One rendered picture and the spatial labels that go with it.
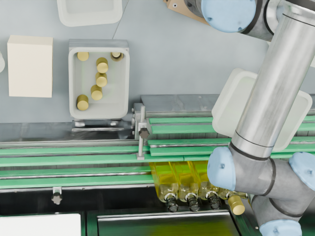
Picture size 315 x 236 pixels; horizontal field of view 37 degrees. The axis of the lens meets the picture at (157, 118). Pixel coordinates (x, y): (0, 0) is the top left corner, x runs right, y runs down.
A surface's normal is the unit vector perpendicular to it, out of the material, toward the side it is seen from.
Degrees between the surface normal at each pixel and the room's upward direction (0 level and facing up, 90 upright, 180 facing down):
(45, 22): 0
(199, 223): 90
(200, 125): 90
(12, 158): 90
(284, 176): 39
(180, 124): 90
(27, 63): 0
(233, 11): 9
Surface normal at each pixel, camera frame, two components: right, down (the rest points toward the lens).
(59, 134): 0.07, -0.89
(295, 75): 0.26, 0.43
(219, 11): 0.01, 0.42
